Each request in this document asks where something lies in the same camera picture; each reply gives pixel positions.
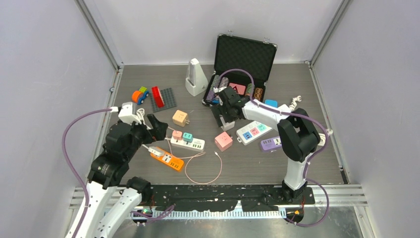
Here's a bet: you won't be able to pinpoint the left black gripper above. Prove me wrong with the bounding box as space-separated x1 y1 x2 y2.
125 113 168 159

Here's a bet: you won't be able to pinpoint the orange cube socket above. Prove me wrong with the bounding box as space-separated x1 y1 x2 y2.
172 110 190 127

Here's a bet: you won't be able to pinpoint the teal plug adapter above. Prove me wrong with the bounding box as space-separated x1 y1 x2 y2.
182 132 194 143

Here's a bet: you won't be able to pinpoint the white cube socket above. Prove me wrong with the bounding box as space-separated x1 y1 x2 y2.
221 121 235 131

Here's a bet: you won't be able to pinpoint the white plug adapter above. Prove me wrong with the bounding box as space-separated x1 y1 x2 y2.
148 146 165 158

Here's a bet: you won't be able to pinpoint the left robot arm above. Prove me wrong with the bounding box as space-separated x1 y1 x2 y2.
67 114 168 238

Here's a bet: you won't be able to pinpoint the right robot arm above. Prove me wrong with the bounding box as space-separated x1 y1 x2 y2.
210 86 321 204

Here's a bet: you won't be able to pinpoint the pink charger plug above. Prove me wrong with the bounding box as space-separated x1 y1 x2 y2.
172 130 183 140

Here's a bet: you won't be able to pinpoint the red toy brick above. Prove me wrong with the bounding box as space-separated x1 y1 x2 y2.
152 86 165 108

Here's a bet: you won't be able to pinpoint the orange power strip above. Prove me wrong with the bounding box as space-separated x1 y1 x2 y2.
150 151 184 172

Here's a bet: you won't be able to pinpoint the pink cube socket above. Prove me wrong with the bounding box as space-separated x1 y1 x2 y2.
214 131 233 152

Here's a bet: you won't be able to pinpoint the white colourful power strip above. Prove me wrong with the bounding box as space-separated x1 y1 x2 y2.
236 102 292 145

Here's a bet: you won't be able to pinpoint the grey building baseplate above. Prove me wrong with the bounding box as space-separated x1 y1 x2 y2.
151 88 177 113

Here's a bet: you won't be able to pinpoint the toy car blocks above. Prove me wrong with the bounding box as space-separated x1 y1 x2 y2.
131 86 150 105

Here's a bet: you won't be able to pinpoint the white metronome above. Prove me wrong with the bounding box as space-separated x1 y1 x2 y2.
185 58 209 97

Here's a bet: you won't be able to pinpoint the white power strip with usb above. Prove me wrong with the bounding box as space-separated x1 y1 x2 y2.
170 137 205 152

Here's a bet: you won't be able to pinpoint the blue small charger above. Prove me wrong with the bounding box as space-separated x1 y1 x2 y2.
264 100 278 108

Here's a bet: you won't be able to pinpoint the black poker chip case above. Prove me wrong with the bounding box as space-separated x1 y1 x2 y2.
202 34 277 107

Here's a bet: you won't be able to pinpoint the purple power strip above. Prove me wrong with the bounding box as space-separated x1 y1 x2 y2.
260 136 282 152

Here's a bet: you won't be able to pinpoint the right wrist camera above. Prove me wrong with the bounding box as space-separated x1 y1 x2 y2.
213 87 226 93

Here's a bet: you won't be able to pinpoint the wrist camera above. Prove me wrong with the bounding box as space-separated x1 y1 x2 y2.
110 102 145 125
213 87 226 93

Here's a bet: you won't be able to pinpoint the white coiled power cord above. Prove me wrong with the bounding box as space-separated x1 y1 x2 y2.
136 108 155 155

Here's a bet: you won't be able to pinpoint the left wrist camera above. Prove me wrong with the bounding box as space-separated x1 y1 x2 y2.
110 102 145 125

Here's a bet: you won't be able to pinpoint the pink usb cable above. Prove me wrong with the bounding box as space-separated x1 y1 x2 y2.
165 126 223 185

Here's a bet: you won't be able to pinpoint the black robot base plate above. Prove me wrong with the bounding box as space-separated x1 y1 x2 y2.
143 184 315 212

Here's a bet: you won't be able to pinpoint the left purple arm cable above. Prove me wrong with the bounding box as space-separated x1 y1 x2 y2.
61 108 114 238

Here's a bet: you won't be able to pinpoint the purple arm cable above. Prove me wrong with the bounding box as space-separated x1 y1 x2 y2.
214 68 330 228
61 108 114 238

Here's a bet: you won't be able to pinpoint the white cord bundle right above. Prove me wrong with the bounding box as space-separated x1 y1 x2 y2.
288 95 334 147

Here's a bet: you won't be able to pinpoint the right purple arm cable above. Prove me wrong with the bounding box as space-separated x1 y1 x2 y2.
214 68 330 228

